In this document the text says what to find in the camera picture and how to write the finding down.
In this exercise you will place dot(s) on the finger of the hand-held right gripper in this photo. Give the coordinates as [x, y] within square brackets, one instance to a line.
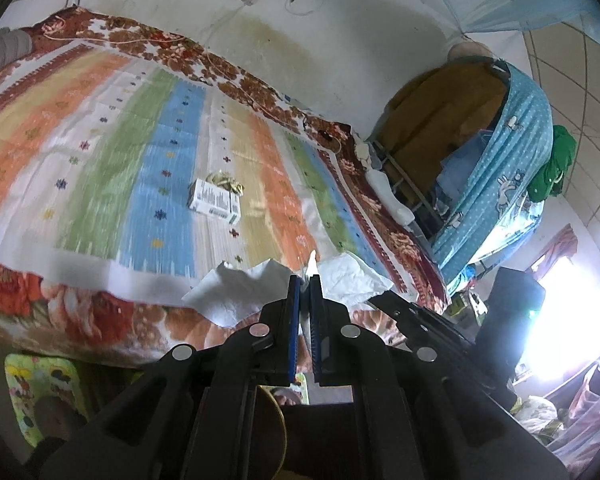
[430, 320]

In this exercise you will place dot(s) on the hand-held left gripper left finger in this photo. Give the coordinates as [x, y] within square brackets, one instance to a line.
[293, 330]

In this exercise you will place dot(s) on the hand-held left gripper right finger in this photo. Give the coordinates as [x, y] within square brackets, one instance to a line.
[318, 330]

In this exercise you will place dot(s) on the white paper tissue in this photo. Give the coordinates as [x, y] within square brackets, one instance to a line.
[240, 290]

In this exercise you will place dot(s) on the dark bin with gold rim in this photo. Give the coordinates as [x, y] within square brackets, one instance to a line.
[272, 430]

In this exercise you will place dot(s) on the red patterned cloth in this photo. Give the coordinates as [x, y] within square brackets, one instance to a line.
[560, 252]

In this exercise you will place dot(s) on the metal rack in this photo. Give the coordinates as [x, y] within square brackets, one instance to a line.
[415, 185]

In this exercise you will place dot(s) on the blue dotted cloth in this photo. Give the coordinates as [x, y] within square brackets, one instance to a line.
[510, 170]

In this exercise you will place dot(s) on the white cardboard carton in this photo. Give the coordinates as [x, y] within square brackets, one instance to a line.
[212, 201]

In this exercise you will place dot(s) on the blue denim garment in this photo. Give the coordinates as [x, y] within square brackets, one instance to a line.
[462, 167]

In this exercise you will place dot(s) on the green cloth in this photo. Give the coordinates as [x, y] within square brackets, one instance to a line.
[555, 165]

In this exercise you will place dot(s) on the gold foil wrapper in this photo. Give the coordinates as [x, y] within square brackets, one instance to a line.
[227, 182]

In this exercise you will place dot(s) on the small white cloth bundle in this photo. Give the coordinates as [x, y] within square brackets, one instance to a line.
[364, 152]

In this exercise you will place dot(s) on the red floral blanket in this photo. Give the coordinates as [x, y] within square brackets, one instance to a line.
[105, 320]

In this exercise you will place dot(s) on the mustard yellow garment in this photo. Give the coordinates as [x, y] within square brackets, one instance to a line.
[430, 125]

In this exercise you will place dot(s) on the striped colourful bed sheet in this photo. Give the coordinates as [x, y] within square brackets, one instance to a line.
[130, 160]

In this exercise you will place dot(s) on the cartoon print floor mat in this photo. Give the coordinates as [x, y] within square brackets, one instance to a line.
[40, 395]

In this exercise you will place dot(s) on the beige round bundle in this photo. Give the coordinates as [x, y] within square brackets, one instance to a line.
[470, 52]

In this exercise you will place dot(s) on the grey pillow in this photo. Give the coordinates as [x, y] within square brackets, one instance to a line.
[2, 50]

